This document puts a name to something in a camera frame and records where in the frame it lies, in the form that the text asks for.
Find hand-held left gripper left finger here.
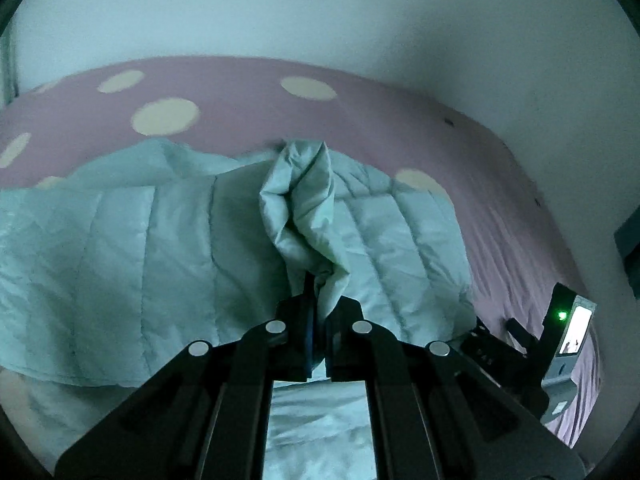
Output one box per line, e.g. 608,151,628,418
54,272,317,480

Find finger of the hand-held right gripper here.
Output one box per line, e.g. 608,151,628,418
504,317,541,358
459,316,532,397

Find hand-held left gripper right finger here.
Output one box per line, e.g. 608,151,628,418
325,296,586,480

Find light blue quilted down jacket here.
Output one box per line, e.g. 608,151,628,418
0,139,476,480

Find dark furniture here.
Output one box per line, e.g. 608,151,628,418
614,209,640,283

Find pink bed sheet cream dots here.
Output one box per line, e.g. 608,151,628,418
0,57,606,448

